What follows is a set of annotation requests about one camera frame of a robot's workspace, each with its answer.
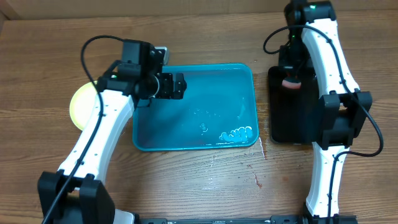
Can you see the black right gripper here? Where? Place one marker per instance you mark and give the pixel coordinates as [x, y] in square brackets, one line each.
[288, 66]

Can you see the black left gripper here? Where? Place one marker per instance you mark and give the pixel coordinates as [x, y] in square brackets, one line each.
[166, 91]

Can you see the pink green sponge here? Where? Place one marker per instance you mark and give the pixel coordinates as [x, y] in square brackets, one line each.
[291, 83]

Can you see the yellow-green plate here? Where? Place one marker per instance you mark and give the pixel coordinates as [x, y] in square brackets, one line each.
[81, 105]

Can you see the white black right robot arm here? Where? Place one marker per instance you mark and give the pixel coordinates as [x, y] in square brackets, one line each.
[314, 44]

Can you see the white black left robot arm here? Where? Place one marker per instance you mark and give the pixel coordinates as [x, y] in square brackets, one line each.
[75, 193]

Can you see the black plastic tray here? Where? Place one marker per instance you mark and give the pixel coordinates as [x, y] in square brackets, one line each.
[299, 116]

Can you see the teal plastic tray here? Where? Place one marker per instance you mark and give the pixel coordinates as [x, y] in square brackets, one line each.
[218, 110]

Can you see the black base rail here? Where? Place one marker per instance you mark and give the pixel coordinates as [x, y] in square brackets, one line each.
[217, 221]

